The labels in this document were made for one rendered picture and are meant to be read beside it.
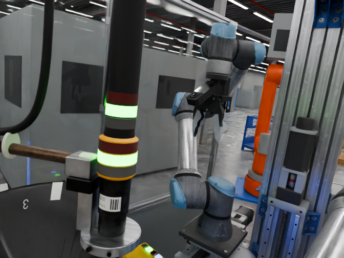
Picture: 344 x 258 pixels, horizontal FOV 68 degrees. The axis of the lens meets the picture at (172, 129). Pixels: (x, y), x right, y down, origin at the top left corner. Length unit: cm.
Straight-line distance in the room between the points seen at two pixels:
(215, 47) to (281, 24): 347
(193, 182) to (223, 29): 57
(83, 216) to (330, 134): 94
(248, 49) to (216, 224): 68
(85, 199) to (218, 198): 80
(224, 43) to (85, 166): 61
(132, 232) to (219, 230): 82
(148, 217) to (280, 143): 80
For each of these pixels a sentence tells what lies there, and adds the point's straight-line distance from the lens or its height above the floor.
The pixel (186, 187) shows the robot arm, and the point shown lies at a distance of 104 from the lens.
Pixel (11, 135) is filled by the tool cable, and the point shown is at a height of 156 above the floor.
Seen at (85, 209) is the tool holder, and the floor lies 149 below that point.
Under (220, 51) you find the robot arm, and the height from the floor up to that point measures 175.
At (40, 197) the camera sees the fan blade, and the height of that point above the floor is 142.
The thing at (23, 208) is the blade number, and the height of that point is 141.
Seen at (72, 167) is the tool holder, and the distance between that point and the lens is 31.
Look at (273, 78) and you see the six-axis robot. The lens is 426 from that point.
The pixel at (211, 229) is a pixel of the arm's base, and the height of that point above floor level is 108.
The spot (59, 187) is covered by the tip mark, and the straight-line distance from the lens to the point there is 51.
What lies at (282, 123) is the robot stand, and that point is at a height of 153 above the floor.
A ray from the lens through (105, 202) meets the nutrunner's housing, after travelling 30.
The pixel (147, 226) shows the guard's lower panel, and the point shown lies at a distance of 152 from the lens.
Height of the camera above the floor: 165
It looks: 10 degrees down
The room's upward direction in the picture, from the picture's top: 7 degrees clockwise
